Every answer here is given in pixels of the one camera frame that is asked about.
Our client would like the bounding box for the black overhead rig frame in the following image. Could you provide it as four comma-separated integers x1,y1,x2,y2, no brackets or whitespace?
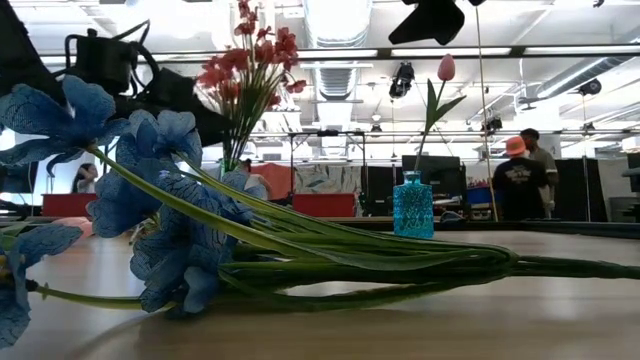
287,128,369,201

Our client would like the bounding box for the black partition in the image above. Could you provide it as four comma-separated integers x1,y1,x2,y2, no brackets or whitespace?
360,165,404,217
554,158,609,222

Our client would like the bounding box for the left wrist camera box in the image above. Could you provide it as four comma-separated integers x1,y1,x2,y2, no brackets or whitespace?
64,27,140,96

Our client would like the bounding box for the dark monitor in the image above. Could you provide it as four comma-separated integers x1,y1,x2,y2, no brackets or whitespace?
0,162,39,194

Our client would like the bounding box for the person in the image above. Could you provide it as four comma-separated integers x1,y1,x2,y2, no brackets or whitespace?
71,162,100,195
519,127,560,214
491,135,551,222
239,158,274,201

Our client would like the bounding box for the leaf-print panel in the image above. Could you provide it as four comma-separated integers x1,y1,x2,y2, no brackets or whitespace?
293,164,362,195

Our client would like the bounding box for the green glass vase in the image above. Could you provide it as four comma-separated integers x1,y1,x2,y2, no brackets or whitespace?
218,157,243,176

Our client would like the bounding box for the red artificial flower bunch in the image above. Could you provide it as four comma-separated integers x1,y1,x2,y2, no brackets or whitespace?
196,0,309,174

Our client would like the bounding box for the red plastic bin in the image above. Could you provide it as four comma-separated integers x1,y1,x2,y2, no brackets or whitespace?
41,193,99,218
292,193,357,218

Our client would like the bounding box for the black computer monitor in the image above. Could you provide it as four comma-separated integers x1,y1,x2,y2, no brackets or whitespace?
401,154,462,197

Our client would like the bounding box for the blue plastic bin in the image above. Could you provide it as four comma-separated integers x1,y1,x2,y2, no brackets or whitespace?
467,186,494,205

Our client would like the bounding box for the white ceiling duct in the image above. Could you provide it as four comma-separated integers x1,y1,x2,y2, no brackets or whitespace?
302,0,374,101

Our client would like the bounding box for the orange partition panel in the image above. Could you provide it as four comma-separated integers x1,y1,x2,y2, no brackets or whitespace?
252,162,295,201

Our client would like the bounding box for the blue artificial flower bunch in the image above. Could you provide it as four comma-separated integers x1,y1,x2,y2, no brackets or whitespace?
0,74,640,351

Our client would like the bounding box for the blue glass vase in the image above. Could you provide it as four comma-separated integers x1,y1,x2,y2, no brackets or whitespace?
392,170,435,240

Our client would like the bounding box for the grey ceiling duct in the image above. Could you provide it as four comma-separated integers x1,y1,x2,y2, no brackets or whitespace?
534,56,614,100

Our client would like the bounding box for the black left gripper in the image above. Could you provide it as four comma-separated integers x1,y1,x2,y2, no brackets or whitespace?
130,67,237,149

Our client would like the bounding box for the pink artificial tulip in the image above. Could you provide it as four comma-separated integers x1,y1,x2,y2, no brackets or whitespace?
412,53,468,174
49,216,95,239

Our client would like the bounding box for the thin hanging pole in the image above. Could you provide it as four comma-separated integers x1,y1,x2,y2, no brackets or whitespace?
473,4,500,222

